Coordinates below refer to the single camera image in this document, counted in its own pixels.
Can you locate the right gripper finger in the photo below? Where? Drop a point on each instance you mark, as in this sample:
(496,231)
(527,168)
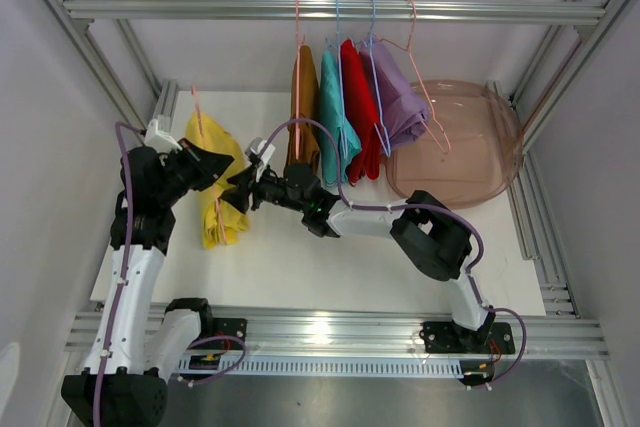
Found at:
(239,198)
(244,179)

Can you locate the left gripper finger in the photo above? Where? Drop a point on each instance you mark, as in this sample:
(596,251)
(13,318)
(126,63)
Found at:
(210,160)
(207,178)

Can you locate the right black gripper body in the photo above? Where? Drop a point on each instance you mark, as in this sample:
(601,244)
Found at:
(268,188)

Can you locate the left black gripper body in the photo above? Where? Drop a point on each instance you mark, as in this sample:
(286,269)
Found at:
(181,172)

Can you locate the yellow trousers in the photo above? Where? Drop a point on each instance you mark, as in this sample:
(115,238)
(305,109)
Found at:
(218,141)

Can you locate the brown trousers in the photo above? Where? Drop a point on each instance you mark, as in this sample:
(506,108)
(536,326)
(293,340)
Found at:
(309,108)

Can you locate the pink hanger of yellow trousers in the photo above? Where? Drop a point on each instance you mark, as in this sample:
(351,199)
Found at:
(220,219)

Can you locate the pink hanger of brown trousers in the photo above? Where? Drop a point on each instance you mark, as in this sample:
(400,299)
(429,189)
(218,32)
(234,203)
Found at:
(299,38)

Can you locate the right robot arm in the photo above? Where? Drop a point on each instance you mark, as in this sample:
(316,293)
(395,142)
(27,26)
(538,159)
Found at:
(441,244)

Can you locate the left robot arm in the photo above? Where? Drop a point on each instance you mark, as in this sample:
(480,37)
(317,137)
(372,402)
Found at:
(124,380)

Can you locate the blue hanger of teal trousers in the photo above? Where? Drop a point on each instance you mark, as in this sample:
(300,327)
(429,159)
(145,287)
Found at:
(341,97)

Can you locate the teal trousers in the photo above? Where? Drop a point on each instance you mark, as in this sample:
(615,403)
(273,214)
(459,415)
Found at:
(336,127)

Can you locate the blue hanger of red trousers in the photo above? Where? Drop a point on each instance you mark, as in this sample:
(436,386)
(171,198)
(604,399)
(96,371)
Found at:
(381,129)

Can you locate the red trousers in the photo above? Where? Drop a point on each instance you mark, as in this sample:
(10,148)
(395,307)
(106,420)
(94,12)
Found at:
(362,114)

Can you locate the purple trousers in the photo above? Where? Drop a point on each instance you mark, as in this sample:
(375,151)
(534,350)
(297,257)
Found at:
(403,108)

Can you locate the empty pink hanger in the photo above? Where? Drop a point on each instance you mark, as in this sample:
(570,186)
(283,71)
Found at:
(444,144)

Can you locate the pink translucent plastic basket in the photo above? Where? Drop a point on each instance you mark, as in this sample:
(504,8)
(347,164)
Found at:
(486,155)

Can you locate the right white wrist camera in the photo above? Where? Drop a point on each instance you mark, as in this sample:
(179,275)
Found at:
(259,152)

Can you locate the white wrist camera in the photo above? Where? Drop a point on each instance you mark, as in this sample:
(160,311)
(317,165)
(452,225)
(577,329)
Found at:
(158,135)
(259,152)

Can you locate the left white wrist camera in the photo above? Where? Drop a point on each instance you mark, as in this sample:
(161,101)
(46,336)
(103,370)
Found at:
(158,135)

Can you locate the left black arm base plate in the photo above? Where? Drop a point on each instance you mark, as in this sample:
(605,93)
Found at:
(236,327)

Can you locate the aluminium hanging rail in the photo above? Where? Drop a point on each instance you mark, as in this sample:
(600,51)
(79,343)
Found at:
(531,13)

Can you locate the white slotted cable duct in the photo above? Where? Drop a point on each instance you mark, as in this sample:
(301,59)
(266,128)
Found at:
(200,364)

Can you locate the aluminium frame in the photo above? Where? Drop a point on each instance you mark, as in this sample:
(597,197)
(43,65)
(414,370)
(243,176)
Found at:
(535,64)

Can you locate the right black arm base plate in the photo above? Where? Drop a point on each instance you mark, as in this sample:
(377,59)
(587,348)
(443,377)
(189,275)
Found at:
(446,337)

